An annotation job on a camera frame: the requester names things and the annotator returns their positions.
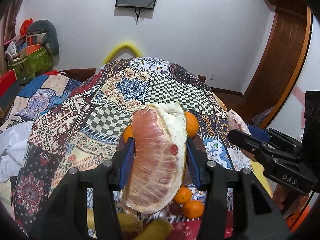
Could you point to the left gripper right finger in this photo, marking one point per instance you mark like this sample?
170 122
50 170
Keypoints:
255 216

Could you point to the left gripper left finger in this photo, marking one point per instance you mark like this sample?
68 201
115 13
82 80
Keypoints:
64 216

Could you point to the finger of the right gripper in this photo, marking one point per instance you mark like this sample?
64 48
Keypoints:
272 136
249 145

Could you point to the large orange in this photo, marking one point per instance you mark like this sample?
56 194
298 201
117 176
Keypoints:
192 124

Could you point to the sugarcane piece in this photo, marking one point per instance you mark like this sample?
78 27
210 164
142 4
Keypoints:
128 222
157 229

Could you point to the small mandarin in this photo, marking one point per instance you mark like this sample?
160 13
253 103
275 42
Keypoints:
182 196
193 209

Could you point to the large pomelo segment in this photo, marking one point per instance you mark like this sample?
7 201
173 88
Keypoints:
159 132

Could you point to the medium orange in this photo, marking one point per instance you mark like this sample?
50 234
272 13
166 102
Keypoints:
127 133

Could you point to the right human hand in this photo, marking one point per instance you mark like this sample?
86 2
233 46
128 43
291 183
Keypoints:
288 201

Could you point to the purple round plate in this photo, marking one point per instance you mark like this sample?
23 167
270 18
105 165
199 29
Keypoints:
187 177

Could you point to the wooden door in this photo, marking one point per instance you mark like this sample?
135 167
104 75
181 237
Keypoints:
281 61

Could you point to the patchwork patterned bedspread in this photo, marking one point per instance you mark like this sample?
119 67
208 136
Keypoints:
57 123

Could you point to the yellow foam tube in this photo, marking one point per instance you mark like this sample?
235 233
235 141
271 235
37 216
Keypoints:
120 49

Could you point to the red box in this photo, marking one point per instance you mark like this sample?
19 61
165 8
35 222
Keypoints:
7 80

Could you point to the green storage box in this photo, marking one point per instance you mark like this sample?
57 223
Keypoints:
32 65

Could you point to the grey neck pillow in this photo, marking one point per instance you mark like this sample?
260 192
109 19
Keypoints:
48 34

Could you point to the red plastic bag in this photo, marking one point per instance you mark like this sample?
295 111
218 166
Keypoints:
24 27

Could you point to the wall power socket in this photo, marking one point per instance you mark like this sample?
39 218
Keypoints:
212 76

